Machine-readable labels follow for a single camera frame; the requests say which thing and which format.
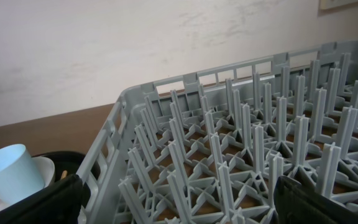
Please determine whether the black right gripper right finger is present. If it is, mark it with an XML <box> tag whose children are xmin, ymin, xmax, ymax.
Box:
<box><xmin>273</xmin><ymin>176</ymin><xmax>358</xmax><ymax>224</ymax></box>

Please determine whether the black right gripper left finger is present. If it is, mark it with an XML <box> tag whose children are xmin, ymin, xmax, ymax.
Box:
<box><xmin>0</xmin><ymin>174</ymin><xmax>91</xmax><ymax>224</ymax></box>

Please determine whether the grey plastic dishwasher rack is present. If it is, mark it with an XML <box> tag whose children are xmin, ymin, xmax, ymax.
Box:
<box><xmin>77</xmin><ymin>40</ymin><xmax>358</xmax><ymax>223</ymax></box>

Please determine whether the light grey round plate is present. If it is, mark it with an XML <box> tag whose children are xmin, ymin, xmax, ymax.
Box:
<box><xmin>0</xmin><ymin>156</ymin><xmax>55</xmax><ymax>211</ymax></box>

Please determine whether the round black serving tray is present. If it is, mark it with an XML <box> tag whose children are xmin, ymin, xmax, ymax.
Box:
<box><xmin>36</xmin><ymin>151</ymin><xmax>85</xmax><ymax>182</ymax></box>

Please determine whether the light blue plastic cup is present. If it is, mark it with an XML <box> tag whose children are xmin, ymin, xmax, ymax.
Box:
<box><xmin>0</xmin><ymin>144</ymin><xmax>45</xmax><ymax>205</ymax></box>

